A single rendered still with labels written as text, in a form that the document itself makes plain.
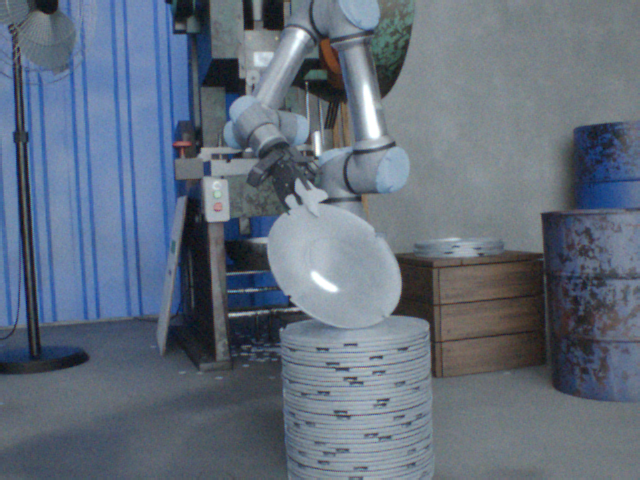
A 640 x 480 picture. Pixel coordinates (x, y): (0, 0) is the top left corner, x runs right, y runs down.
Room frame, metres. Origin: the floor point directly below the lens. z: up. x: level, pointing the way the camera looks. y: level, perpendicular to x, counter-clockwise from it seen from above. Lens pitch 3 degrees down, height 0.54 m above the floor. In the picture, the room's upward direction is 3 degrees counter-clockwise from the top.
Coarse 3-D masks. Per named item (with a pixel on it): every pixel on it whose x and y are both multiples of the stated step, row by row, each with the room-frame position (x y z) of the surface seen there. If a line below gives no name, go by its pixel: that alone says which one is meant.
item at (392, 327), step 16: (304, 320) 1.63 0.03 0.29; (384, 320) 1.62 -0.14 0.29; (400, 320) 1.61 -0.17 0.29; (416, 320) 1.59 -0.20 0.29; (288, 336) 1.46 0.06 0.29; (304, 336) 1.47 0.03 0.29; (320, 336) 1.46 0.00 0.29; (336, 336) 1.45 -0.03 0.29; (352, 336) 1.44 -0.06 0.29; (368, 336) 1.44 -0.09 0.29; (384, 336) 1.43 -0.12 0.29; (400, 336) 1.40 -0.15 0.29
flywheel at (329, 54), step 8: (328, 40) 3.30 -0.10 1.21; (320, 48) 3.31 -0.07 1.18; (328, 48) 3.28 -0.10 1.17; (320, 56) 3.31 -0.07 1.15; (328, 56) 3.26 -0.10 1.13; (336, 56) 3.22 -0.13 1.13; (320, 64) 3.32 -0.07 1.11; (328, 64) 3.22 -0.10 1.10; (336, 64) 3.21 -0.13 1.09; (328, 72) 3.22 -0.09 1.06; (336, 72) 3.14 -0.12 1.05; (328, 80) 3.22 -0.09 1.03; (336, 80) 3.13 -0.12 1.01; (336, 88) 3.12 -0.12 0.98; (344, 88) 3.04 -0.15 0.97
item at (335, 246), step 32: (288, 224) 1.57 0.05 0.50; (320, 224) 1.61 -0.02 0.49; (352, 224) 1.65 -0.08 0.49; (288, 256) 1.52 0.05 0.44; (320, 256) 1.55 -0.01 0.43; (352, 256) 1.58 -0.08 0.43; (384, 256) 1.63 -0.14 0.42; (288, 288) 1.47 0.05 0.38; (320, 288) 1.50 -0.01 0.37; (352, 288) 1.53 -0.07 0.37; (384, 288) 1.57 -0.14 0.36; (320, 320) 1.45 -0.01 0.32; (352, 320) 1.49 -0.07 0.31
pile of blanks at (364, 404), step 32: (288, 352) 1.47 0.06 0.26; (320, 352) 1.44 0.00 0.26; (352, 352) 1.42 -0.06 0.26; (384, 352) 1.39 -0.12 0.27; (416, 352) 1.43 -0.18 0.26; (288, 384) 1.47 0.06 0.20; (320, 384) 1.40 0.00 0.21; (352, 384) 1.39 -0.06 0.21; (384, 384) 1.42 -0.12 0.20; (416, 384) 1.42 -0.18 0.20; (288, 416) 1.47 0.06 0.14; (320, 416) 1.40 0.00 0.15; (352, 416) 1.40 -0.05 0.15; (384, 416) 1.38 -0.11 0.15; (416, 416) 1.44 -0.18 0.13; (288, 448) 1.48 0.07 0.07; (320, 448) 1.40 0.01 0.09; (352, 448) 1.38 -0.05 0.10; (384, 448) 1.39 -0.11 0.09; (416, 448) 1.43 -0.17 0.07
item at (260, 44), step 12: (252, 36) 2.86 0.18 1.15; (264, 36) 2.87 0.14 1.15; (276, 36) 2.88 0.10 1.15; (252, 48) 2.86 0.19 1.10; (264, 48) 2.87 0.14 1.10; (276, 48) 2.88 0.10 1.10; (252, 60) 2.86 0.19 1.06; (264, 60) 2.87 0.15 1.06; (252, 72) 2.85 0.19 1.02; (240, 84) 2.92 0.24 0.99; (252, 84) 2.84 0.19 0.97; (240, 96) 2.93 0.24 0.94
